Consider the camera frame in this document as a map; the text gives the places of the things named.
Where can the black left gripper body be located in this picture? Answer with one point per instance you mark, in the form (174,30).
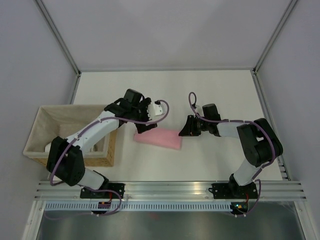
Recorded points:
(139,113)

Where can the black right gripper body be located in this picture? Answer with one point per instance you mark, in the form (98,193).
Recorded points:
(196,125)

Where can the pink t shirt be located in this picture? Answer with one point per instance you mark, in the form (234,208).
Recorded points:
(160,137)

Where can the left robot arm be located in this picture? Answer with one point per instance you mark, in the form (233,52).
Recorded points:
(66,155)

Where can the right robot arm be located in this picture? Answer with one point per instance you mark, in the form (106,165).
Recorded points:
(259,142)

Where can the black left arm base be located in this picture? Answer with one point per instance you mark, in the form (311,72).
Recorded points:
(112,191)

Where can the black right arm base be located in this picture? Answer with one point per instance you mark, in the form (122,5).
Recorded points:
(233,192)

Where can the wicker basket with liner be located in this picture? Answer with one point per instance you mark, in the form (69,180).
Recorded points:
(52,121)

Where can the rolled white t shirt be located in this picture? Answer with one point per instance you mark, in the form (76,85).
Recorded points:
(48,147)

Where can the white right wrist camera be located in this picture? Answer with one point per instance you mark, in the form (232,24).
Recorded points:
(198,110)

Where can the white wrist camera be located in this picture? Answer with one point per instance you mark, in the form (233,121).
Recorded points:
(155,110)
(198,110)

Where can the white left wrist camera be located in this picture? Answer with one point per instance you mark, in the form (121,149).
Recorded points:
(155,110)

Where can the aluminium frame rail back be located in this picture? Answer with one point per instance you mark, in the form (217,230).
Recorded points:
(162,69)

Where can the aluminium mounting rail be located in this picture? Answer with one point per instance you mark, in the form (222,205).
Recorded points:
(190,191)

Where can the white slotted cable duct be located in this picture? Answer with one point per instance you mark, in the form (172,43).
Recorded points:
(217,206)

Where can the aluminium frame post left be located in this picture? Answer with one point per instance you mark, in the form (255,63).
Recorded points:
(57,35)

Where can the aluminium frame post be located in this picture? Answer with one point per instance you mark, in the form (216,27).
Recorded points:
(275,34)
(57,35)

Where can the aluminium frame post right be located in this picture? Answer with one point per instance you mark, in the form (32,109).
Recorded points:
(275,34)

